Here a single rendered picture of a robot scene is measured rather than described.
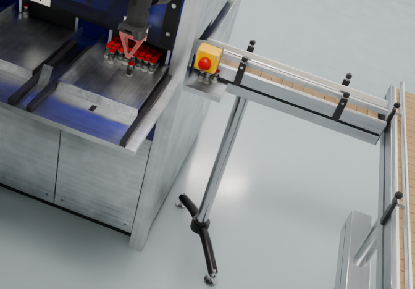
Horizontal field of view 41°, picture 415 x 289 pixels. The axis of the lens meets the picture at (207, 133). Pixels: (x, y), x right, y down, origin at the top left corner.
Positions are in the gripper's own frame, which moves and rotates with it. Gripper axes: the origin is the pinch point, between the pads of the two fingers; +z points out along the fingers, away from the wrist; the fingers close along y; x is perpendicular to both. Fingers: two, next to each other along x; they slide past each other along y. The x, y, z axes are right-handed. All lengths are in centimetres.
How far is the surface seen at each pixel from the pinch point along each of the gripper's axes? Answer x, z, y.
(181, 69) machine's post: -11.5, 9.5, 27.1
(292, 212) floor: -75, 91, 99
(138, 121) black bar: -7.4, 18.1, -1.1
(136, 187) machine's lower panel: -5, 67, 38
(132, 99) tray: -1.6, 17.8, 10.6
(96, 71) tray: 13.8, 16.5, 18.3
